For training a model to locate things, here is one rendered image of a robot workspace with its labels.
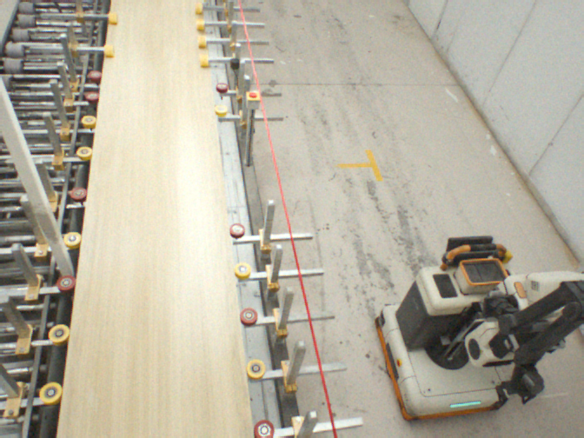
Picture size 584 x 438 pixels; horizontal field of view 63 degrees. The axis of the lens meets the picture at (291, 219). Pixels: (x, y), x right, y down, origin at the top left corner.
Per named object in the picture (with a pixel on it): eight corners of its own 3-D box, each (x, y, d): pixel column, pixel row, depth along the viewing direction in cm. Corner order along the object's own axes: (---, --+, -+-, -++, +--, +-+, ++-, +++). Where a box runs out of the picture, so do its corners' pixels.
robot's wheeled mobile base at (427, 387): (371, 321, 322) (381, 301, 303) (458, 313, 334) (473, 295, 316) (401, 424, 280) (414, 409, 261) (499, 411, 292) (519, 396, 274)
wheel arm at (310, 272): (321, 271, 249) (322, 266, 246) (322, 276, 247) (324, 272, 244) (237, 277, 240) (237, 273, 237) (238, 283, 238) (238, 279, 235)
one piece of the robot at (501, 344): (482, 335, 227) (503, 312, 211) (534, 329, 232) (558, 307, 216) (497, 367, 217) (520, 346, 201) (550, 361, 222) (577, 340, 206)
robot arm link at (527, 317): (592, 272, 160) (566, 274, 158) (610, 311, 153) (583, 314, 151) (517, 316, 198) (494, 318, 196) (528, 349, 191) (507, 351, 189)
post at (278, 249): (272, 298, 254) (282, 242, 217) (273, 304, 251) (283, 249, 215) (265, 299, 253) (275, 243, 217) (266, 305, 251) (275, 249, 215)
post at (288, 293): (281, 338, 235) (293, 285, 199) (282, 345, 233) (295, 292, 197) (273, 339, 234) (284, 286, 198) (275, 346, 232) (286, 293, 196)
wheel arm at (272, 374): (343, 364, 219) (346, 361, 216) (346, 371, 217) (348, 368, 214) (248, 376, 210) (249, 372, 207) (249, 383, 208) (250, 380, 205)
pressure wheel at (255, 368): (253, 391, 205) (255, 381, 196) (241, 377, 208) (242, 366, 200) (267, 380, 209) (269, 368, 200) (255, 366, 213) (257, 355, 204)
